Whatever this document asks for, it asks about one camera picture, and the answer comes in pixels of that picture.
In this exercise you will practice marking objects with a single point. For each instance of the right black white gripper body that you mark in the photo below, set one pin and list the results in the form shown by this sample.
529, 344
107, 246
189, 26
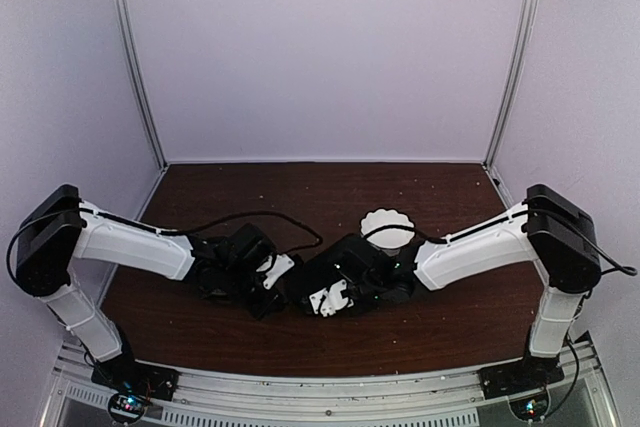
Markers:
363, 295

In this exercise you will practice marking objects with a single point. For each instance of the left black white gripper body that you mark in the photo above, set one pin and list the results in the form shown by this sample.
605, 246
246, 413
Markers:
236, 287

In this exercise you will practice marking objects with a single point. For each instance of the black zip tool case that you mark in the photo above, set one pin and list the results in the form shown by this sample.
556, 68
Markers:
311, 276

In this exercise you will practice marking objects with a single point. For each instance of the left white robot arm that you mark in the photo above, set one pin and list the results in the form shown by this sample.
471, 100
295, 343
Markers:
64, 228

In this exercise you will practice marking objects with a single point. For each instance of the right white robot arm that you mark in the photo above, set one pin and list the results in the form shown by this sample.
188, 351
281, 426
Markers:
389, 256

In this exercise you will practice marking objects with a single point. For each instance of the white scalloped bowl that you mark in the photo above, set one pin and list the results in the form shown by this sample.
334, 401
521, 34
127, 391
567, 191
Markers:
387, 229

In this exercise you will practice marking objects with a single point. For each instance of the left round controller board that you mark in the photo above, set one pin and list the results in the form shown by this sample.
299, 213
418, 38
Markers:
126, 408

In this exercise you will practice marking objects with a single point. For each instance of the round controller board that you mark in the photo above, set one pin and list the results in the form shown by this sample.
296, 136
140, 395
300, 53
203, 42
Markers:
530, 408
126, 408

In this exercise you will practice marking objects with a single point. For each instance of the right round controller board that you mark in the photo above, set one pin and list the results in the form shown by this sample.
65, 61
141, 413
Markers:
530, 408

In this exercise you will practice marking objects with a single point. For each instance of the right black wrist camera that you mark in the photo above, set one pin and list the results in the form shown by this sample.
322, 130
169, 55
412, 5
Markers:
359, 262

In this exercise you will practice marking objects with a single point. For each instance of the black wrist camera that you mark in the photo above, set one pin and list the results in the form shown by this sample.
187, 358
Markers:
359, 262
250, 248

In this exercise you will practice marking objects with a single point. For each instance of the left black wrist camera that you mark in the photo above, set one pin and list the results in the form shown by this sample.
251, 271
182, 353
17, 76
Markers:
250, 248

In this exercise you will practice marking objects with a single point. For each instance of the aluminium front rail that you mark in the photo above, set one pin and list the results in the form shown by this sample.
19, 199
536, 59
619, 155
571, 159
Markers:
451, 397

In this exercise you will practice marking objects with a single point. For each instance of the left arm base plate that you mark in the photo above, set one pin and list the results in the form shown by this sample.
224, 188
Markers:
139, 379

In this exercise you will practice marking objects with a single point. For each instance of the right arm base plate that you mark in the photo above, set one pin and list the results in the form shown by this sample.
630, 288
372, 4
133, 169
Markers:
516, 377

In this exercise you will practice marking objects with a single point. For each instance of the right aluminium frame post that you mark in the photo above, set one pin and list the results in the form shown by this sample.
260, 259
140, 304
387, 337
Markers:
524, 30

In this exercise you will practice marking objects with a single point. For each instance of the aluminium frame post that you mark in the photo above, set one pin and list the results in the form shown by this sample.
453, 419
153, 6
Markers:
137, 82
524, 30

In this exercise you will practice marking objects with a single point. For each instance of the left aluminium frame post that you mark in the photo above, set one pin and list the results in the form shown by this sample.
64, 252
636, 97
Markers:
137, 82

